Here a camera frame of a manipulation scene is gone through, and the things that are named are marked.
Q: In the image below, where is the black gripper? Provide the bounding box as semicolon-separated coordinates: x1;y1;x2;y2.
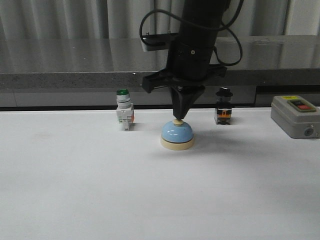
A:
142;41;227;119

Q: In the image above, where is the blue desk bell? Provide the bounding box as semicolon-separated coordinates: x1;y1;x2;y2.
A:
160;119;194;151

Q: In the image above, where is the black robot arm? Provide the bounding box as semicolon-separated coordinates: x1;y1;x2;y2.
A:
142;0;228;120

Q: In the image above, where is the grey stone counter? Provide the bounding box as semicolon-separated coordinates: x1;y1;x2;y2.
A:
0;35;320;111

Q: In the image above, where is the grey curtain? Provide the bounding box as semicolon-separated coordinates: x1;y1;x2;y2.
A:
0;0;320;40

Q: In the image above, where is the black selector switch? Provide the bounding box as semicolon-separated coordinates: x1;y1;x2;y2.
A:
214;87;233;125

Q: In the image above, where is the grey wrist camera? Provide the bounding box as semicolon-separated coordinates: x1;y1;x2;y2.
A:
141;33;178;52

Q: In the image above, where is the green push button switch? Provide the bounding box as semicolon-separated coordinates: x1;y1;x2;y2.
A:
116;89;135;131

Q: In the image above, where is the black cable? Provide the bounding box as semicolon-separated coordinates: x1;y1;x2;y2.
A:
139;0;245;67

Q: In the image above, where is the grey on-off switch box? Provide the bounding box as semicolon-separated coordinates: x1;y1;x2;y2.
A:
270;95;320;139

